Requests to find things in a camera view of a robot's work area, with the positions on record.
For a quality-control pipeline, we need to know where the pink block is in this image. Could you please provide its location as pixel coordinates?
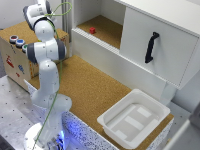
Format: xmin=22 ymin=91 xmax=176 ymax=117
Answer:
xmin=89 ymin=27 xmax=97 ymax=35

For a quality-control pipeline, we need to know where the white cabinet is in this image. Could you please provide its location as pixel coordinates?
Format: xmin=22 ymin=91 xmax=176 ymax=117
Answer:
xmin=70 ymin=0 xmax=200 ymax=108

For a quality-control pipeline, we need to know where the white plastic box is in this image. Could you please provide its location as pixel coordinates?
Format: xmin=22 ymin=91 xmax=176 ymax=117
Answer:
xmin=96 ymin=88 xmax=172 ymax=150

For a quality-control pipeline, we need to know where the white sliding door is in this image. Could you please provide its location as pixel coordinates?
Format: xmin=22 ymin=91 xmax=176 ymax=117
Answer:
xmin=119 ymin=6 xmax=200 ymax=91

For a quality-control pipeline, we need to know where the green button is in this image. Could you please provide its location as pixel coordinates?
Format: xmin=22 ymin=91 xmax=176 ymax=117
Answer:
xmin=21 ymin=43 xmax=30 ymax=53

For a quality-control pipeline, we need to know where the blue button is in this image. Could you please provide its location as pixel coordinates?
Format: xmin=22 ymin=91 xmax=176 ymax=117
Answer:
xmin=15 ymin=38 xmax=26 ymax=48

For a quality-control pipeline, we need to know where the red button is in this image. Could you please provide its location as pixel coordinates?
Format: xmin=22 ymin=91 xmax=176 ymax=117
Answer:
xmin=9 ymin=34 xmax=19 ymax=44

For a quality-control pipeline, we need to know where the green cable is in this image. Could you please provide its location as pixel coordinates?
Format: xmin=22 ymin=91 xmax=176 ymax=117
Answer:
xmin=32 ymin=1 xmax=74 ymax=150

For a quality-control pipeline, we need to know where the black door handle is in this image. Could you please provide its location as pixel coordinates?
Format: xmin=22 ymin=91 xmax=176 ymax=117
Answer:
xmin=144 ymin=31 xmax=161 ymax=65

